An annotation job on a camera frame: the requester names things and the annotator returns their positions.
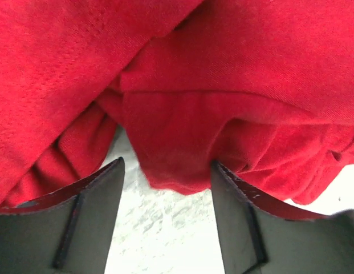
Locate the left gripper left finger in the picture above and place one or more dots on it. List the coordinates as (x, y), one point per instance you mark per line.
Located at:
(67, 231)

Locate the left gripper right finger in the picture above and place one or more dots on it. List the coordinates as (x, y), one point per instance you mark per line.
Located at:
(261, 234)

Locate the red t-shirt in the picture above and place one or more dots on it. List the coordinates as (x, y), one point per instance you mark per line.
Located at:
(265, 87)

